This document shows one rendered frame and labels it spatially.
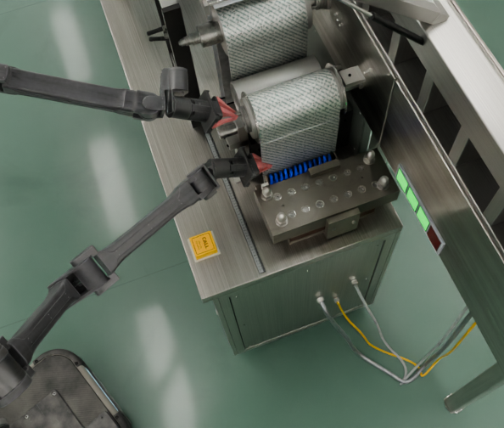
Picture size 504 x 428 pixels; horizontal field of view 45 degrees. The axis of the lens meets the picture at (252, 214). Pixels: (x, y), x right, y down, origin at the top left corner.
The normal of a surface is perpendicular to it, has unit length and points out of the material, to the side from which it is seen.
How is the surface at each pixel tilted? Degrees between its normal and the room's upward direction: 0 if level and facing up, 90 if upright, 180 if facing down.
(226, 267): 0
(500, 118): 0
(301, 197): 0
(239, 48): 92
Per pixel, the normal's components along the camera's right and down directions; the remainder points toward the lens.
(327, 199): -0.06, -0.44
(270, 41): 0.34, 0.85
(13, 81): 0.43, -0.03
